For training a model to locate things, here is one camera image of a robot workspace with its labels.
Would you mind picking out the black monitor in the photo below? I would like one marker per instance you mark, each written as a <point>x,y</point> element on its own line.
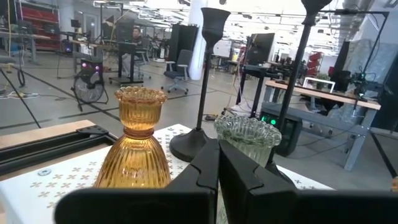
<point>261,48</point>

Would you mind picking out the computer tower with green light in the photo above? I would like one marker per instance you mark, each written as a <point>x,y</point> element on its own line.
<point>293,140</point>

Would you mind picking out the black standing desk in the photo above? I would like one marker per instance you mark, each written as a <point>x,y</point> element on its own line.
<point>127,48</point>

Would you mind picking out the wooden workbench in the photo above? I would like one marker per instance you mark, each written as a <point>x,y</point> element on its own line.
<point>342,98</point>

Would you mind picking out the black metal candlestick holder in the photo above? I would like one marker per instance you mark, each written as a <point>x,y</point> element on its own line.
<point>298,62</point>
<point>213,28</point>

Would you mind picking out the clear glass candle holder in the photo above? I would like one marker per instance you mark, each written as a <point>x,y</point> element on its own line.
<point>248,133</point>

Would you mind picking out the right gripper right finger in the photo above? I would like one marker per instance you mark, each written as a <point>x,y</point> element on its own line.
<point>280,205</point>

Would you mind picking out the white building pillar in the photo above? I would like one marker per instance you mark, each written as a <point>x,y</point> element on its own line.
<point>193,46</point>

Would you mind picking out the black gantry frame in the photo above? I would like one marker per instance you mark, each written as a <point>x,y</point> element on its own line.
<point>357,12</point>

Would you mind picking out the red storage shelf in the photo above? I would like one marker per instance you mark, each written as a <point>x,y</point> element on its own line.
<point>40,14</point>

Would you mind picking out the black aluminium table frame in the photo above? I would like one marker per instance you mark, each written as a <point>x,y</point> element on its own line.
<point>46,149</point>

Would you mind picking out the white perforated riser table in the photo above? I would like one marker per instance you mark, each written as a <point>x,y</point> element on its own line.
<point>18,202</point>

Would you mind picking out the black floor fan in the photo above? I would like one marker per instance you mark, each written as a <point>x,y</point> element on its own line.
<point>90,88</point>

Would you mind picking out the person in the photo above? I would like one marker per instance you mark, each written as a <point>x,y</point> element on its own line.
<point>136,39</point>

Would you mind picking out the computer tower with lit fans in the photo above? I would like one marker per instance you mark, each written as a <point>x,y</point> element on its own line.
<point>91,67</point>

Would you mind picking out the wooden desk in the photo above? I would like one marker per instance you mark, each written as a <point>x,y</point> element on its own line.
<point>25,35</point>

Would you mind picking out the amber glass candle holder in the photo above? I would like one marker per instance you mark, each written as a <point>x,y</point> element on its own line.
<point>136,161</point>

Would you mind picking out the black partition panels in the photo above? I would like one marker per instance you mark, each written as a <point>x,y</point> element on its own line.
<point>183,40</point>

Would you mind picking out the small white stand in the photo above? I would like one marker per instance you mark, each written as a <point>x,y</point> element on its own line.
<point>318,78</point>

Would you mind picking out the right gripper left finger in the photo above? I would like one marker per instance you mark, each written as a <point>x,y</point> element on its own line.
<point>140,207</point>

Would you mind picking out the grey office chair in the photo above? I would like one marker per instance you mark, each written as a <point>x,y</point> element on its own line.
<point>180,71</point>

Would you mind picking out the black diagonal strut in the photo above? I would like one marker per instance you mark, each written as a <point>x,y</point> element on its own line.
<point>384,154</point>
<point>20,99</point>

